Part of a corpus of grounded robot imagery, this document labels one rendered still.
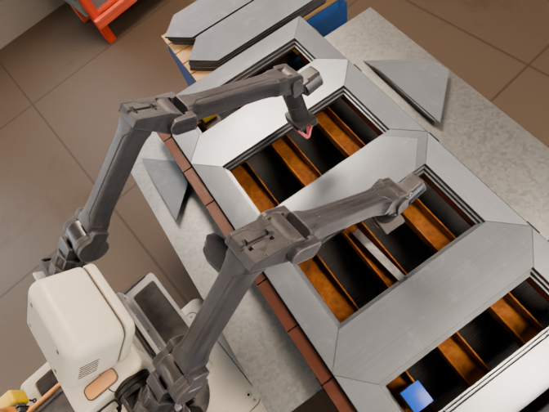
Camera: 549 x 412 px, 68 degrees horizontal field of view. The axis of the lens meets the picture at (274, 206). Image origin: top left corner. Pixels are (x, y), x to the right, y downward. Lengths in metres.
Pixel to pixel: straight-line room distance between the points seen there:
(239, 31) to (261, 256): 1.41
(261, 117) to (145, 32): 2.11
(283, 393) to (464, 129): 1.14
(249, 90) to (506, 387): 1.03
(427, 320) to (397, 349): 0.12
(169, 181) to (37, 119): 1.92
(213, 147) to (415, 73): 0.84
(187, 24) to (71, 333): 1.53
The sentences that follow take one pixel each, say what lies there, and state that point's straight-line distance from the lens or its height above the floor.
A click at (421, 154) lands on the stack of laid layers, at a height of 0.85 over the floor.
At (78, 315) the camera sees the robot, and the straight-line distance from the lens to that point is 0.94.
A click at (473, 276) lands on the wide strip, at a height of 0.85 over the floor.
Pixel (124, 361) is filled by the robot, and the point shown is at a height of 1.22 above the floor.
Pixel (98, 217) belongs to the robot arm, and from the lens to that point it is 1.08.
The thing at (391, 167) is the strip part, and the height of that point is 0.85.
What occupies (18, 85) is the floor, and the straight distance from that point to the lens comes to 3.88.
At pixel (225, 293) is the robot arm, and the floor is 1.43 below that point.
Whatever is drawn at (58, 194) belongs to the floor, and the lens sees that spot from 3.03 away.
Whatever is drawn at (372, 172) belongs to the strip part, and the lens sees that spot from 1.44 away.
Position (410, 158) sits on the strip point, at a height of 0.85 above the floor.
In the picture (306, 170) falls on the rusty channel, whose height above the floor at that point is 0.68.
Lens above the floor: 2.12
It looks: 64 degrees down
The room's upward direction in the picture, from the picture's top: 24 degrees counter-clockwise
